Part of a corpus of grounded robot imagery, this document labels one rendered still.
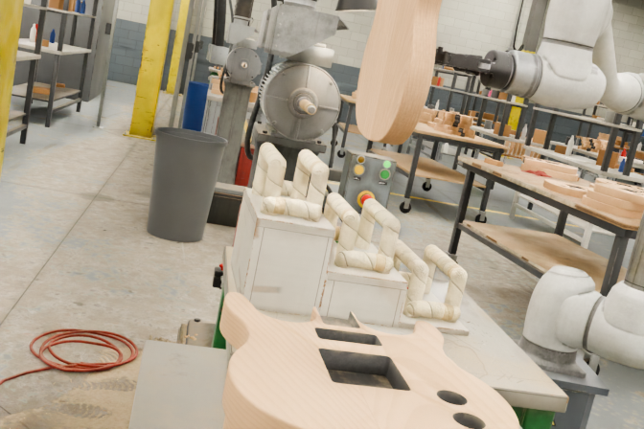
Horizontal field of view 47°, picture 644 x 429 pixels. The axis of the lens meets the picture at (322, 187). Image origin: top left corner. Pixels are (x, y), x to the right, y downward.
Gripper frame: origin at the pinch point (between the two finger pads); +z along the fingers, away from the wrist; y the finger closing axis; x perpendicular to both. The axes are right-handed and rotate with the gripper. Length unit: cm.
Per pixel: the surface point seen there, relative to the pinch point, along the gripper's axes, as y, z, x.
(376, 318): -13, 0, -50
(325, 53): 102, -3, -2
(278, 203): -10.5, 21.9, -31.7
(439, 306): -10, -14, -48
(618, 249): 200, -196, -71
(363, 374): -54, 14, -44
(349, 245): -9.5, 6.9, -37.9
